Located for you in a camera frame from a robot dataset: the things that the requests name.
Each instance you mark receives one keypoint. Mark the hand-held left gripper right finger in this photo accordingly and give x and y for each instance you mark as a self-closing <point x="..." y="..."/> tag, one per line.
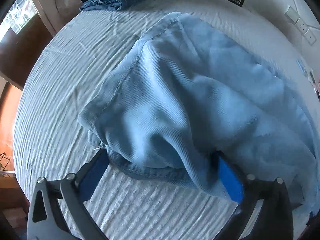
<point x="231" y="180"/>

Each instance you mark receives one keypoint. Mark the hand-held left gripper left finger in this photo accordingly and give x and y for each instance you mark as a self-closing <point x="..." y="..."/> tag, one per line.
<point x="93" y="177"/>

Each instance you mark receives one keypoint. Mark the light blue pants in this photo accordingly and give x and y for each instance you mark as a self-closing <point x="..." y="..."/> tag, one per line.
<point x="187" y="92"/>

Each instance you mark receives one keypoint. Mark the dark wooden cabinet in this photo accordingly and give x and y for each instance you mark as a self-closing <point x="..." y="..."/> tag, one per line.
<point x="17" y="55"/>

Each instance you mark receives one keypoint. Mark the window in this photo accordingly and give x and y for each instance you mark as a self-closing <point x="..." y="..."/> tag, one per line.
<point x="20" y="12"/>

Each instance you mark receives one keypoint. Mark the white multi-hole wall socket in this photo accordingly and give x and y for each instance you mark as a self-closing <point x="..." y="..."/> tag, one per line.
<point x="302" y="26"/>

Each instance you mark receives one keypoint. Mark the white wall switch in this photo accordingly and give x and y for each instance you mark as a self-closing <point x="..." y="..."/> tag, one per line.
<point x="291" y="12"/>

